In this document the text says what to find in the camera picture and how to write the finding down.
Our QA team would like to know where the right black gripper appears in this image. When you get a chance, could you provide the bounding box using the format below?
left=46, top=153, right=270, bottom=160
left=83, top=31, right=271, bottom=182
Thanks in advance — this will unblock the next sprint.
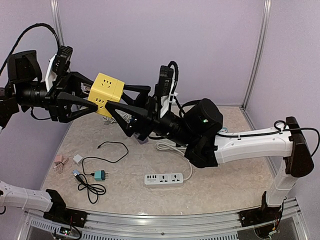
left=103, top=83, right=196, bottom=148

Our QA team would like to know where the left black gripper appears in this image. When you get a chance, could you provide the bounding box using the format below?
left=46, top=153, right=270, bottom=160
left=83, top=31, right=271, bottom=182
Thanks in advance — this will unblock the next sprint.
left=15, top=70, right=103, bottom=122

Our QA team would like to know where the purple power strip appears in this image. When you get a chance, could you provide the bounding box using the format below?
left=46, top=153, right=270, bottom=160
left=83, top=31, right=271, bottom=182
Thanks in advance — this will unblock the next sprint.
left=103, top=112, right=151, bottom=145

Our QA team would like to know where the yellow cube socket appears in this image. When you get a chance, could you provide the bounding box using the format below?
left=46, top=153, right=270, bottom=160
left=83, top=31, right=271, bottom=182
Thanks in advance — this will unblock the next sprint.
left=83, top=73, right=125, bottom=118

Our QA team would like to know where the pink charger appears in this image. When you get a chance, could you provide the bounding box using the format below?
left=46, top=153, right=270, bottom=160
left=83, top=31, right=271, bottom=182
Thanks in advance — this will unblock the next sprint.
left=53, top=154, right=72, bottom=174

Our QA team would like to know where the pale blue round charger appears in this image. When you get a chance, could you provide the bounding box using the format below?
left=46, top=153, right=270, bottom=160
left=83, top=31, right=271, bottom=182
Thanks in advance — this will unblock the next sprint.
left=72, top=169, right=80, bottom=177

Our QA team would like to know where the teal charger with cable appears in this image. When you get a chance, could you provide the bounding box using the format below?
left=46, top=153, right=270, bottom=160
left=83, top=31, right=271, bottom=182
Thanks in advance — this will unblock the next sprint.
left=81, top=141, right=129, bottom=181

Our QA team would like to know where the white power strip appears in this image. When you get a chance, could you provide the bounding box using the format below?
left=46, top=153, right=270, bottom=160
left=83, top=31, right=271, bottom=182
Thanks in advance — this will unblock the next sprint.
left=144, top=141, right=193, bottom=189

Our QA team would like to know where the teal power strip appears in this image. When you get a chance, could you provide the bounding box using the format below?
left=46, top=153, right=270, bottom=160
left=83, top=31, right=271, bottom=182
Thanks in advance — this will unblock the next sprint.
left=219, top=127, right=229, bottom=133

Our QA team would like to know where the black cable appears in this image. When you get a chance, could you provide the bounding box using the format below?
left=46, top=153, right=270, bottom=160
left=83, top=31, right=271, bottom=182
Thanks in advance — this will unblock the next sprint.
left=76, top=173, right=107, bottom=205

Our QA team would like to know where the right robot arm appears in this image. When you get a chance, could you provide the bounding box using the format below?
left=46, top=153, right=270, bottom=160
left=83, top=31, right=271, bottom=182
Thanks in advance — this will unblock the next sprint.
left=103, top=80, right=314, bottom=222

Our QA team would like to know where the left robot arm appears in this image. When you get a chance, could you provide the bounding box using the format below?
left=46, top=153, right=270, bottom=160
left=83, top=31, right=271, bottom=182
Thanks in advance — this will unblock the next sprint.
left=0, top=46, right=98, bottom=223

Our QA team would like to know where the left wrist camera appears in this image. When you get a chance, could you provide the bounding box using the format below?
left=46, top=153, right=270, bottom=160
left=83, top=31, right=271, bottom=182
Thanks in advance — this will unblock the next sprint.
left=45, top=45, right=74, bottom=90

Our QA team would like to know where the white wall charger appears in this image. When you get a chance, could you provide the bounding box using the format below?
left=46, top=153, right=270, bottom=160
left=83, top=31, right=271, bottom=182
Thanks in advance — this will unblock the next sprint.
left=72, top=154, right=84, bottom=166

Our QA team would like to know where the left aluminium frame post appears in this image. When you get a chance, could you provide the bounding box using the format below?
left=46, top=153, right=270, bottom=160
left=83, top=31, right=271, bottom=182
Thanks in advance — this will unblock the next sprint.
left=49, top=0, right=66, bottom=46

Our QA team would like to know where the aluminium frame post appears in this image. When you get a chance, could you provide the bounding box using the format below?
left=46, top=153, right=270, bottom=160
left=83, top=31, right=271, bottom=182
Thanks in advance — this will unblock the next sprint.
left=49, top=0, right=66, bottom=46
left=241, top=0, right=272, bottom=111

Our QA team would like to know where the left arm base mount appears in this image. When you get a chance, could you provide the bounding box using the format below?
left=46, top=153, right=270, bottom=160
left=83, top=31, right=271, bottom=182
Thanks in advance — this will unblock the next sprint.
left=43, top=208, right=88, bottom=228

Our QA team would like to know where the right aluminium frame post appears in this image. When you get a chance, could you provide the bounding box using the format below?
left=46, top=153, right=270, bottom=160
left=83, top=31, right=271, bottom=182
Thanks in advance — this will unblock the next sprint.
left=241, top=0, right=272, bottom=111

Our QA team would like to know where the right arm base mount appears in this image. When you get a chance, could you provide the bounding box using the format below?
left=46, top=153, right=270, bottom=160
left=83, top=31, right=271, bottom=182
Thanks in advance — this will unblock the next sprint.
left=238, top=207, right=282, bottom=227

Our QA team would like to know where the front aluminium rail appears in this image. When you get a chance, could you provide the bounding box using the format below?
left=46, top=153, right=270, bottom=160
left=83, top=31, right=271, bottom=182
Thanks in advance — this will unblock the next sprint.
left=16, top=198, right=311, bottom=240

